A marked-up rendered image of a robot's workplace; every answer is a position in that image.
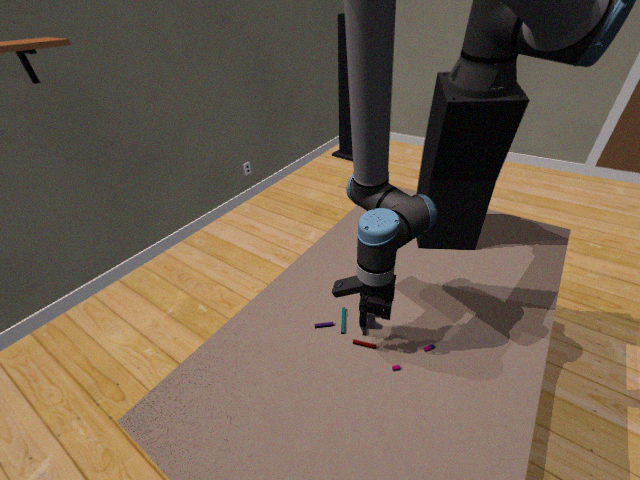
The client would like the red rod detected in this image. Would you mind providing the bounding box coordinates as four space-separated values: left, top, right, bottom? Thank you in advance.
353 339 376 350

